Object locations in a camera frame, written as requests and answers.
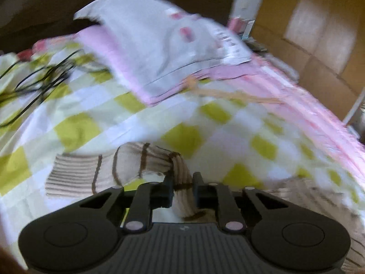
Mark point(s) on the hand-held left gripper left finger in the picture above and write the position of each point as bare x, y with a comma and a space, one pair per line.
168, 189

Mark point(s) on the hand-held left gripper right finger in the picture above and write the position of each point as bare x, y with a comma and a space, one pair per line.
197, 189

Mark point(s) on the beige striped knit sweater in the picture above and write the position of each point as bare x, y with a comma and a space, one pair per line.
159, 159

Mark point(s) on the pink pillow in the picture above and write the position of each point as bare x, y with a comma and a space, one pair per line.
119, 62

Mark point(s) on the pink striped bed sheet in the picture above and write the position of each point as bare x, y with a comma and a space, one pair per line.
313, 111

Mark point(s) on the grey printed pillow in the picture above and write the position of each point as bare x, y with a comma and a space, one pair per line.
159, 34

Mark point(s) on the pink box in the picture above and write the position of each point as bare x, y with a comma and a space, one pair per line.
236, 24

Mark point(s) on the wooden wardrobe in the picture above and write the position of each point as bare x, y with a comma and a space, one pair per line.
313, 20

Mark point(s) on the dark wooden headboard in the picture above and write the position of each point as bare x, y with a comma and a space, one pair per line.
42, 11

